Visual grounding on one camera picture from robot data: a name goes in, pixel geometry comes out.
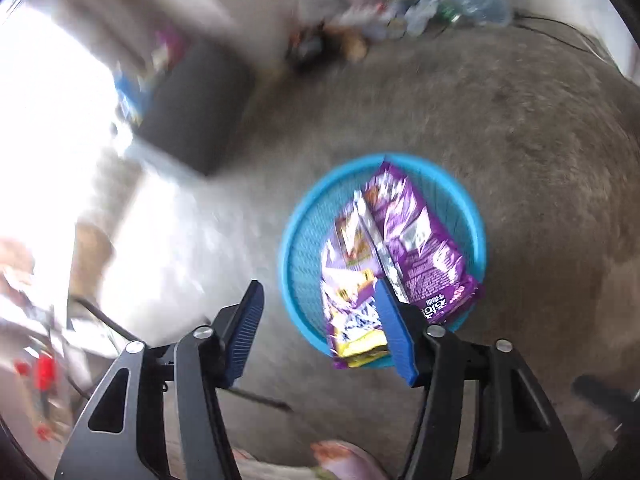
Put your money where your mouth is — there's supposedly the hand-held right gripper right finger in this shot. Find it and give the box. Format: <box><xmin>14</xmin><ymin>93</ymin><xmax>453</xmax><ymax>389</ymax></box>
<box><xmin>374</xmin><ymin>280</ymin><xmax>583</xmax><ymax>480</ymax></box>

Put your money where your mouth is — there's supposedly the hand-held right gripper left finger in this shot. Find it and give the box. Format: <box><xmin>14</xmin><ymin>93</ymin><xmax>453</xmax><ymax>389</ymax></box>
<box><xmin>54</xmin><ymin>280</ymin><xmax>265</xmax><ymax>480</ymax></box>

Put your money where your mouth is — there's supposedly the purple and yellow snack packet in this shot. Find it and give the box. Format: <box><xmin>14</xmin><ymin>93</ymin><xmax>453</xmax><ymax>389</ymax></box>
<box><xmin>320</xmin><ymin>190</ymin><xmax>392</xmax><ymax>370</ymax></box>

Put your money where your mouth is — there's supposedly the large purple snack packet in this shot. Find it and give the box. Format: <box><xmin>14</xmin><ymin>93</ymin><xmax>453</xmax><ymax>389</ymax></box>
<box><xmin>362</xmin><ymin>160</ymin><xmax>481</xmax><ymax>333</ymax></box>

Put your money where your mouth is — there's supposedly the blue plastic mesh basket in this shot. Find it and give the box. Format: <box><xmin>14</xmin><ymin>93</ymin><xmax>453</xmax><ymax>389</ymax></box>
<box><xmin>278</xmin><ymin>152</ymin><xmax>487</xmax><ymax>370</ymax></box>

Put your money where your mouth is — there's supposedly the black metal rod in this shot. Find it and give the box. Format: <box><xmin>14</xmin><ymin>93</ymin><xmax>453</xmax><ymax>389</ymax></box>
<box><xmin>229</xmin><ymin>386</ymin><xmax>294</xmax><ymax>412</ymax></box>

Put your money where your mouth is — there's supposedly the grey cabinet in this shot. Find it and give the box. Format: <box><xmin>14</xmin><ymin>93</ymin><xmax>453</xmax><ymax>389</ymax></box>
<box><xmin>131</xmin><ymin>40</ymin><xmax>256</xmax><ymax>177</ymax></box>

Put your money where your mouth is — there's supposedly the heap of bags and bottles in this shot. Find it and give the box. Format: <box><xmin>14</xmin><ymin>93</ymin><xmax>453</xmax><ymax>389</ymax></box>
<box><xmin>287</xmin><ymin>0</ymin><xmax>443</xmax><ymax>68</ymax></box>

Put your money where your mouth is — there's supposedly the black floor cable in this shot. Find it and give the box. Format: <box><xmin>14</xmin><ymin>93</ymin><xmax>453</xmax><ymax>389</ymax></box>
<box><xmin>515</xmin><ymin>14</ymin><xmax>617</xmax><ymax>63</ymax></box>

